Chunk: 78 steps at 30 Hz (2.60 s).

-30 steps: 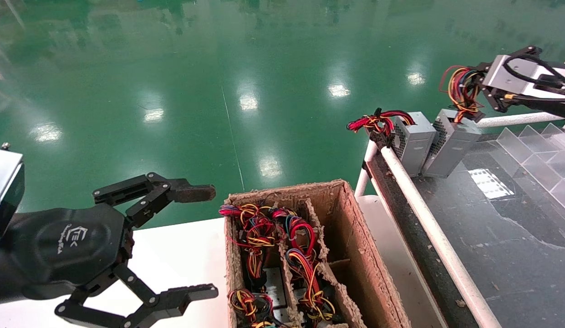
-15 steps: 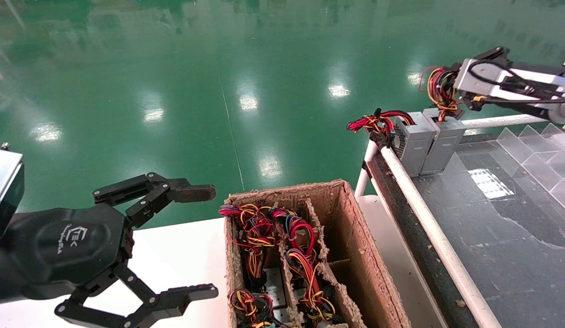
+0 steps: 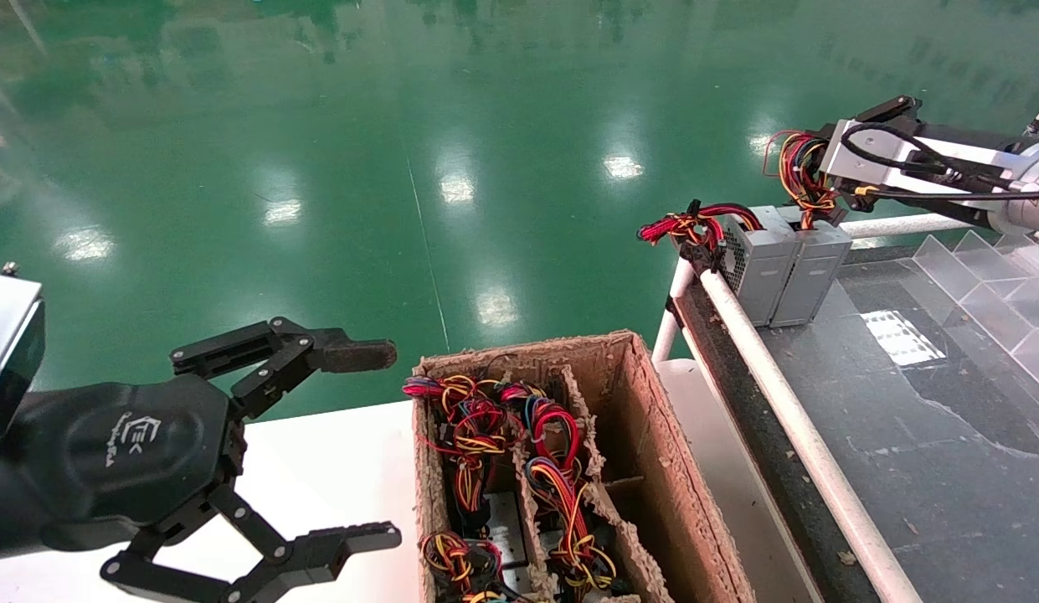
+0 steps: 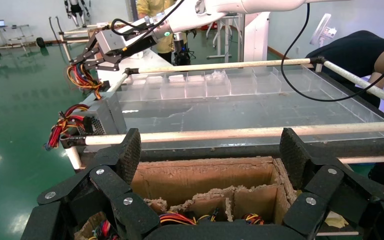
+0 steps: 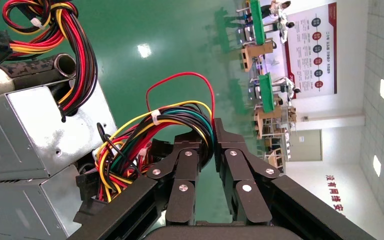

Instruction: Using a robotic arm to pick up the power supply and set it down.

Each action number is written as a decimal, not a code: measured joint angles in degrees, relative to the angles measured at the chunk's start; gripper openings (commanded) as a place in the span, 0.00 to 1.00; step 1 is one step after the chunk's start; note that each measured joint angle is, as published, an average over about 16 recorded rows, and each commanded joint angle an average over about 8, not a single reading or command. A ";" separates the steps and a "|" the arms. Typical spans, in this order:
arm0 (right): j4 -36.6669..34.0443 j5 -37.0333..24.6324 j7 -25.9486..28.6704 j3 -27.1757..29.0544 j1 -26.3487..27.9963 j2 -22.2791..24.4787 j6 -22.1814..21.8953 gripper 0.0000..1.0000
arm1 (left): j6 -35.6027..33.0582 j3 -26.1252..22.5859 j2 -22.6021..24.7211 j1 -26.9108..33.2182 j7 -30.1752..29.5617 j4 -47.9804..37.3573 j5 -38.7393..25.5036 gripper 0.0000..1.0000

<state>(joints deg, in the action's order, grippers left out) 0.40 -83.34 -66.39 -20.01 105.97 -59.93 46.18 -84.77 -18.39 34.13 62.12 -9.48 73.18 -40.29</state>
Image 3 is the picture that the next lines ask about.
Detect brown cardboard box with dividers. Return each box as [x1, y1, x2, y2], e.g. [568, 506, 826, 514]
[414, 331, 759, 603]

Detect grey power supply red cables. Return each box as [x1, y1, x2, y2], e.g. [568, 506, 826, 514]
[636, 197, 800, 327]

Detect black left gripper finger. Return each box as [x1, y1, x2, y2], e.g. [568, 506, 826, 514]
[170, 317, 399, 420]
[100, 486, 403, 603]

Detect long white frame pipe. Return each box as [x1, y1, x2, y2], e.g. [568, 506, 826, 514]
[699, 268, 923, 603]
[837, 214, 974, 242]

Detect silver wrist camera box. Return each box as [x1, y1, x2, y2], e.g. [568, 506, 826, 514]
[820, 120, 1024, 199]
[0, 270, 47, 453]

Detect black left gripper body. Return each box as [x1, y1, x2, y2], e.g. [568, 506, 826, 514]
[8, 374, 245, 547]

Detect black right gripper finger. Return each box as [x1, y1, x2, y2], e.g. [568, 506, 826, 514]
[810, 95, 923, 137]
[810, 196, 907, 230]

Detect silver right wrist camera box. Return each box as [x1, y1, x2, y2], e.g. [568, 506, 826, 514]
[820, 120, 1024, 199]

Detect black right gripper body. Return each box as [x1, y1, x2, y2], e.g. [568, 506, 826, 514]
[915, 120, 1024, 155]

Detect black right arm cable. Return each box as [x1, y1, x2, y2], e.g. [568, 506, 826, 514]
[841, 124, 1039, 204]

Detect short white frame leg pipe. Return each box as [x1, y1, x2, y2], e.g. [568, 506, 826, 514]
[653, 255, 696, 363]

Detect grey power supply coloured wires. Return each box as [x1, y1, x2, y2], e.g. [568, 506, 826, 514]
[496, 381, 580, 474]
[404, 374, 527, 537]
[764, 130, 853, 329]
[526, 457, 620, 600]
[420, 529, 507, 603]

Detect black pipe joint clamp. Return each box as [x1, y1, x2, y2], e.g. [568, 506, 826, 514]
[676, 237, 725, 276]

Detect clear acrylic divider rack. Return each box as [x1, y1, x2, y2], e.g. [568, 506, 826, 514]
[913, 230, 1039, 394]

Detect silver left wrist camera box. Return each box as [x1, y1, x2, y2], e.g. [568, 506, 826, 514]
[0, 270, 47, 453]

